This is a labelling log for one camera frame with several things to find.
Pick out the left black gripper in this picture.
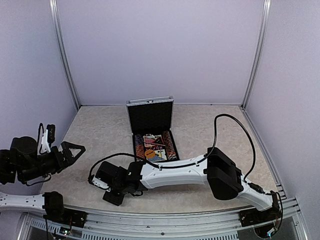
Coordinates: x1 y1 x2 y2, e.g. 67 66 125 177
19 140 85 182

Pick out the orange big blind button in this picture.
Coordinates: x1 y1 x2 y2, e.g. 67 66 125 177
144 149 156 160

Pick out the blue playing card box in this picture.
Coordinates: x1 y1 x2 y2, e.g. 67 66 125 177
148 149 167 162

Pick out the red playing card deck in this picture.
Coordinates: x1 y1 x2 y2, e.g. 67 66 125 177
143 134 164 147

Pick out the aluminium poker chip case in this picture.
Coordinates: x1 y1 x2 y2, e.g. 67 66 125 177
126 96 180 163

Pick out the black pink triangular button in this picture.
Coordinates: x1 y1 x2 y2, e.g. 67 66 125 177
152 135 165 146

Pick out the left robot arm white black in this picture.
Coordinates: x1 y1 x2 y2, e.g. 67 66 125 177
0 123 86 223

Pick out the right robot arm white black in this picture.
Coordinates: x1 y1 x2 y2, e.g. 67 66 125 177
88 145 283 222

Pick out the chip row in case front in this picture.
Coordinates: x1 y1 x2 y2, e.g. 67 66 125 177
134 134 146 161

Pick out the chip row in case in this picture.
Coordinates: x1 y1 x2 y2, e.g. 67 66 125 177
134 134 146 161
162 131 178 161

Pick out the black dice row in case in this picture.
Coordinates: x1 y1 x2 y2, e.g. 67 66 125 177
152 146 166 151

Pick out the chip row in case back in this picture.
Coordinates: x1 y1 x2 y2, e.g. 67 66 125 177
162 131 178 161

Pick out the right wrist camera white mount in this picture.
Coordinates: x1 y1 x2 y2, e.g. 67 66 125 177
88 174 111 191

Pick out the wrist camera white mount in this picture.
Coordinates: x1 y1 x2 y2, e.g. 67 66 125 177
37 123 56 155
88 174 111 191

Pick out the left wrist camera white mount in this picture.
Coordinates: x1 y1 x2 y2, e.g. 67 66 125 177
37 123 56 155

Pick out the aluminium front rail frame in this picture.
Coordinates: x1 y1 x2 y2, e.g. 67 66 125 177
17 197 308 240

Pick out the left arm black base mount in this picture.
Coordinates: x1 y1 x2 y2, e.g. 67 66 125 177
42 202 88 228

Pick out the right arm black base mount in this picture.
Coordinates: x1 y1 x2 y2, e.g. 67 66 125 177
238 208 276 227

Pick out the left aluminium corner post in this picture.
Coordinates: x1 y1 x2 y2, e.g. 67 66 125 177
49 0 81 111

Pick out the aluminium corner post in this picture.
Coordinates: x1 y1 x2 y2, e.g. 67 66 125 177
49 0 81 111
241 0 272 111

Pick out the right aluminium corner post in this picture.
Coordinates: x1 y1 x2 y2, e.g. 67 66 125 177
241 0 272 111

